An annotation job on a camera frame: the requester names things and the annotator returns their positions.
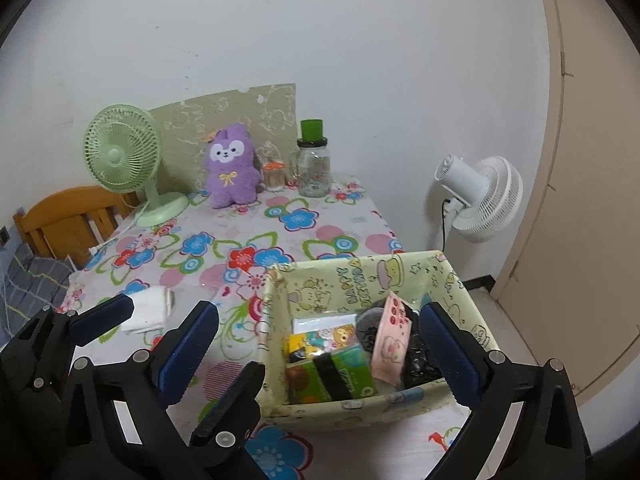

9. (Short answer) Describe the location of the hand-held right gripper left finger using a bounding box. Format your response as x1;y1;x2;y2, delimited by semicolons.
60;300;221;480

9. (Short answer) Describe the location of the pink tissue pack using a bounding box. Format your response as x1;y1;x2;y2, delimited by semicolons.
372;292;416;386

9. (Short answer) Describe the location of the white cloth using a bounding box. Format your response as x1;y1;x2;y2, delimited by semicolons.
120;285;176;335

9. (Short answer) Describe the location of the glass jar mug green lid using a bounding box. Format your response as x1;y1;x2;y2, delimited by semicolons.
290;119;333;197

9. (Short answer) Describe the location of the clear plastic bag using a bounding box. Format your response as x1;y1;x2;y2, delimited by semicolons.
292;316;357;335

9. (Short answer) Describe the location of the white fan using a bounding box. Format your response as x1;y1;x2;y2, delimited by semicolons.
434;154;523;244

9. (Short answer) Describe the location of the floral tablecloth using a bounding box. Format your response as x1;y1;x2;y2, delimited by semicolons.
52;175;481;480

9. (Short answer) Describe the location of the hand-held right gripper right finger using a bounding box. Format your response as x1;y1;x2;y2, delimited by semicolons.
419;301;588;480

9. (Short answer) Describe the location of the white fan power cable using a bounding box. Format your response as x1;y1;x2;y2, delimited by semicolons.
89;204;151;257

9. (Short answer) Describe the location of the yellow cartoon tissue pack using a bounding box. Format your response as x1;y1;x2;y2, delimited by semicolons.
282;324;361;363

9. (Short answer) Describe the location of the beige door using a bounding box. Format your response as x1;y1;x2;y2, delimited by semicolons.
492;0;640;408

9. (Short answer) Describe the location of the black plastic bag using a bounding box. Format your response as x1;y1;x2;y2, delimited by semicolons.
400;310;446;391

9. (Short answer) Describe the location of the green tissue pack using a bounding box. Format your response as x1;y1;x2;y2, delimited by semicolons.
286;350;379;405

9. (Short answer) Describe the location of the grey plaid blanket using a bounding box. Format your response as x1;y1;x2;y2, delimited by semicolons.
0;245;76;341

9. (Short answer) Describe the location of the orange lid cotton swab jar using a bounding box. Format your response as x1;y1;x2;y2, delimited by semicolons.
262;160;287;192

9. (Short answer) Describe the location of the grey drawstring pouch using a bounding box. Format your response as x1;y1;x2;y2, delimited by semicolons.
355;307;387;353

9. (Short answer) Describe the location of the cartoon print storage box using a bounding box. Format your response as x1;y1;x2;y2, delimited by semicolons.
257;250;501;433

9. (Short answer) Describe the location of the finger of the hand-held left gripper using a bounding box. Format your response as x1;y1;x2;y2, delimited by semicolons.
0;294;135;396
190;360;271;480

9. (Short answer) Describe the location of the purple plush toy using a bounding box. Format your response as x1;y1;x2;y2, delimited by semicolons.
204;123;263;209

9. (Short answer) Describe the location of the green patterned sheet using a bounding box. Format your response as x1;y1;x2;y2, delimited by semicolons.
149;83;297;196

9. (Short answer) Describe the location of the black fan cable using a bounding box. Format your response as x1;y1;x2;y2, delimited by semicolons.
439;199;453;252

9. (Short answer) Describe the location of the green desk fan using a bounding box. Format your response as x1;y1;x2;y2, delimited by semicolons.
82;104;190;228

